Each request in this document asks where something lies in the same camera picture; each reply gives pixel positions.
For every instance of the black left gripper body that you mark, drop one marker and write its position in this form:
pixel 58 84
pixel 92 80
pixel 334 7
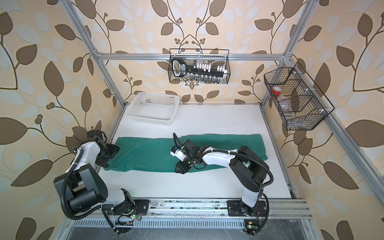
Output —
pixel 107 154

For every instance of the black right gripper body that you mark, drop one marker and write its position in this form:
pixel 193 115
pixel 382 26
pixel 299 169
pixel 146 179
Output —
pixel 186 164

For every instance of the green trousers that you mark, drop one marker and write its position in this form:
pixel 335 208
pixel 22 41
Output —
pixel 153 155

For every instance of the white plastic mesh basket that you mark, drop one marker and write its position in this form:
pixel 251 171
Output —
pixel 153 108

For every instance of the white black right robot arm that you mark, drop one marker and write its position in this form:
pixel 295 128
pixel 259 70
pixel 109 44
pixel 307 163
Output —
pixel 252 172

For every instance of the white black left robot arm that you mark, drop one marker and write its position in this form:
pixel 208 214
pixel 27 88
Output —
pixel 81 189

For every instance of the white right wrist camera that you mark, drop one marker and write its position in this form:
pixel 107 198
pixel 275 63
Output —
pixel 178 154

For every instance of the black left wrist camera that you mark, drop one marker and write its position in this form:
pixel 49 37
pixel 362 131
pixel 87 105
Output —
pixel 95 133

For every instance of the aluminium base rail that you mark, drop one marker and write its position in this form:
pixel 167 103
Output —
pixel 208 213

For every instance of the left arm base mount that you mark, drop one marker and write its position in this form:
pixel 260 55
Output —
pixel 130 212

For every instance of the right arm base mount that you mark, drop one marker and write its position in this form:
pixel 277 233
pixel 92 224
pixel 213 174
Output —
pixel 261 210

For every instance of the black wire basket centre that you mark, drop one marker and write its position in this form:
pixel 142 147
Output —
pixel 205 55

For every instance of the black wire basket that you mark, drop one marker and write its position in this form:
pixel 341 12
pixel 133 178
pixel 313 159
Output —
pixel 205 55
pixel 302 105

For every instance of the black wire basket right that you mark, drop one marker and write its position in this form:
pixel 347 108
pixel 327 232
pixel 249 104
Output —
pixel 302 105

